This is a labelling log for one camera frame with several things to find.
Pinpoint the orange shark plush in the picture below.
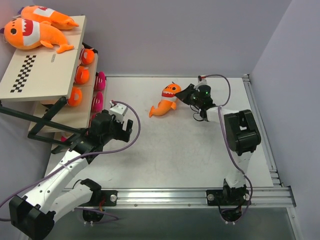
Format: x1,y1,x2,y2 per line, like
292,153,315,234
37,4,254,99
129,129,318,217
18,5,79,30
0,17,74,54
148,82,182,118

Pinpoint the white pink glasses plush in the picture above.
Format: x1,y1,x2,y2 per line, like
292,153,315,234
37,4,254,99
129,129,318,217
91,92,104,113
59,113,97,142

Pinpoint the black haired doll plush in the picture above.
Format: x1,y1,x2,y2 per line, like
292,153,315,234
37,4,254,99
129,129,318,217
67,87,83,107
74,65,90,85
79,45,95,66

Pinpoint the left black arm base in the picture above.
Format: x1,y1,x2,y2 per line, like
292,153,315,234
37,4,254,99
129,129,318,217
76,190,119,226

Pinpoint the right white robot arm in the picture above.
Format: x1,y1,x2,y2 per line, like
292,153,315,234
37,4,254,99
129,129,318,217
176,84,261,205

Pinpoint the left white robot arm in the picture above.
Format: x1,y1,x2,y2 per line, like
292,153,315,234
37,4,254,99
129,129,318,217
9,104,133,240

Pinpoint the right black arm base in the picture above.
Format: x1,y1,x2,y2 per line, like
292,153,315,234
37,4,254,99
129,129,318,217
206,186,252,225

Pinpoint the white pink plush on shelf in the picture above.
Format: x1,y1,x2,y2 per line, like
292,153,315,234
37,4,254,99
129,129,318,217
94,71,106,91

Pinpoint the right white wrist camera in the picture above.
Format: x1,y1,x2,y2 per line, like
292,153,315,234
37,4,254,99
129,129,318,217
194,75,208,89

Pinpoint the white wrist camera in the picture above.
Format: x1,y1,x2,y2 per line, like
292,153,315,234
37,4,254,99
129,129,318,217
109,100,128,124
194,75,208,89

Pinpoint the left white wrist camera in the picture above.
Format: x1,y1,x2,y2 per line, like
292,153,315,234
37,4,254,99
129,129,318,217
109,100,128,124

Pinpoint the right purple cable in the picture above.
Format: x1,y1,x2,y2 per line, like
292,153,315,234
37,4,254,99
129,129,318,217
199,73,253,223

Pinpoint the cream tiered shelf black frame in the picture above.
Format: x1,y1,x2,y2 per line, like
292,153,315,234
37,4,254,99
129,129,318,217
0,15,98,154

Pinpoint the aluminium table side rail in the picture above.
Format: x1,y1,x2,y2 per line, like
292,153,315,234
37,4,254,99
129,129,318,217
242,74,284,188

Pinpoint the aluminium mounting rail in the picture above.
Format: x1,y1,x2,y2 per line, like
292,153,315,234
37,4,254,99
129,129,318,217
82,186,296,209

